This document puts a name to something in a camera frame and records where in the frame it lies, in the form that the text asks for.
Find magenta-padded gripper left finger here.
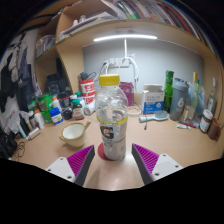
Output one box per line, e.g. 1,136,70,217
44,144,96,187

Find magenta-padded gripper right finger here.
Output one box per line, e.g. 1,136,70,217
131,143,184,186

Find clear bottle with yellow cap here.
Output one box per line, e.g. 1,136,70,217
94,73,129,162

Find cream ceramic cup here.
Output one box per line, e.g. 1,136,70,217
59,121,87,148

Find wooden spoon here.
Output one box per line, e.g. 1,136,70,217
82,120,92,134

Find light blue hairbrush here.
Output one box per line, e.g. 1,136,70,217
139,110,169,123

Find white bottle with blue label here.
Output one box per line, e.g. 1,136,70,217
49,107,64,126

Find brown bottle with green cap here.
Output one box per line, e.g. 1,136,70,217
71,98,85,120

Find blue and white box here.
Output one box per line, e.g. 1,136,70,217
141,83,165,115

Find green plastic container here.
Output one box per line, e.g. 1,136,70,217
35,93,53,124

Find grey shaker bottle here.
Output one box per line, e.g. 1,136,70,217
169,77,189,122

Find maroon pouch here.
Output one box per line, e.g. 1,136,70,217
119,81,135,107

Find brown jar with white lid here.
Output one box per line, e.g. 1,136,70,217
199,108,214,134

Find red and white canister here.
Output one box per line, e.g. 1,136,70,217
79,78,97,106

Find green glass bottle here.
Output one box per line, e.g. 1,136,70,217
163,69,175,113

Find brown mug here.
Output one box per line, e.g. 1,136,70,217
207,117,222,141

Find tall clear glass bottle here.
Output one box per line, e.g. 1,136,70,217
206,77,218,116

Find white power strip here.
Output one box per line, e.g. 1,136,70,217
108,57,131,68

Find hanging dark clothes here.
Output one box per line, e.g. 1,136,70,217
0,41,34,113

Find white LED desk lamp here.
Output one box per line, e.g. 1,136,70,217
93,33,158,59

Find wooden shelf unit with books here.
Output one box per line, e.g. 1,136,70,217
34,0,214,68

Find coiled thin cable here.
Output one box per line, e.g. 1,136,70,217
13,141,26,158

